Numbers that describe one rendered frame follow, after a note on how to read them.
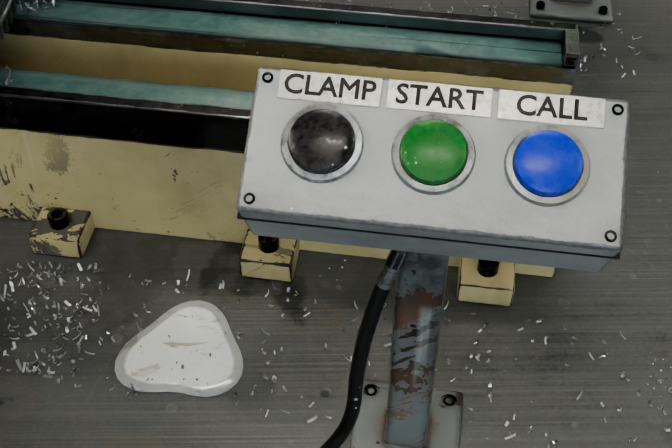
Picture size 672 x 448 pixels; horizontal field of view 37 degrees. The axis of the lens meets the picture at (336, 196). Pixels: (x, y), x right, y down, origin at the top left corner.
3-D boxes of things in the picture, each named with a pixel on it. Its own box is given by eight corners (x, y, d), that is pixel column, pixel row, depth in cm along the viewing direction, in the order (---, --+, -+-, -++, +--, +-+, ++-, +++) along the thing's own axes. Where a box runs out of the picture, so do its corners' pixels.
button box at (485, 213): (249, 237, 49) (231, 209, 44) (269, 101, 51) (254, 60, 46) (603, 275, 47) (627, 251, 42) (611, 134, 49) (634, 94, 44)
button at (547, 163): (507, 200, 45) (511, 189, 43) (513, 137, 45) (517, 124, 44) (575, 207, 44) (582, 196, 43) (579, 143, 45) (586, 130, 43)
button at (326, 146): (287, 178, 46) (282, 166, 44) (296, 116, 46) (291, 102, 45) (352, 184, 45) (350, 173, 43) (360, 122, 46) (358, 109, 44)
